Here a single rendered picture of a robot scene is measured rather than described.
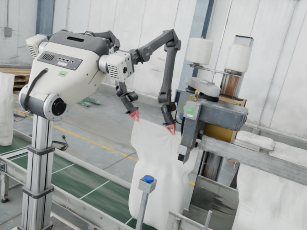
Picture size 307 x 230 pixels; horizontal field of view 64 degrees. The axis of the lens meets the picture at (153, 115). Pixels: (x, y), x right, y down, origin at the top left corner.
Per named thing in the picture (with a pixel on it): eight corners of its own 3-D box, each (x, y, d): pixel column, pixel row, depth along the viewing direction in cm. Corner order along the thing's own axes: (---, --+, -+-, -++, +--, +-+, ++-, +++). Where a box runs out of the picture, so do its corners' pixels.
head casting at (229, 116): (179, 143, 143) (190, 94, 136) (192, 134, 165) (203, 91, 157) (230, 162, 131) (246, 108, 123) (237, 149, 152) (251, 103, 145)
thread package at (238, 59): (220, 68, 153) (228, 41, 149) (225, 69, 165) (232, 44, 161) (245, 73, 147) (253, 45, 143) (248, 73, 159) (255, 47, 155)
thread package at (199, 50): (180, 61, 163) (186, 34, 158) (188, 62, 177) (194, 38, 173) (204, 66, 156) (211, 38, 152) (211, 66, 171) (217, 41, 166)
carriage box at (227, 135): (192, 138, 170) (203, 94, 162) (205, 128, 200) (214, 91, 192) (227, 150, 160) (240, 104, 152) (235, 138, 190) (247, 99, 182)
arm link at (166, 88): (164, 39, 167) (178, 38, 161) (168, 43, 172) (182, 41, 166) (155, 101, 162) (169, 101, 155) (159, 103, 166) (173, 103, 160)
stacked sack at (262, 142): (231, 139, 414) (233, 131, 411) (236, 134, 450) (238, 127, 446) (273, 153, 384) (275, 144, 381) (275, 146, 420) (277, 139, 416)
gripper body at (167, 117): (177, 121, 165) (173, 110, 166) (171, 123, 156) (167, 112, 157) (168, 123, 169) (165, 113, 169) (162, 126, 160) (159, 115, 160)
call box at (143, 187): (137, 188, 141) (139, 179, 140) (144, 183, 148) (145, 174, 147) (149, 194, 138) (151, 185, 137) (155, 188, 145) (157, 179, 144)
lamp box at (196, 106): (182, 116, 135) (186, 101, 132) (185, 115, 139) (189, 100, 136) (195, 120, 132) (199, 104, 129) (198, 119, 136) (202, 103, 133)
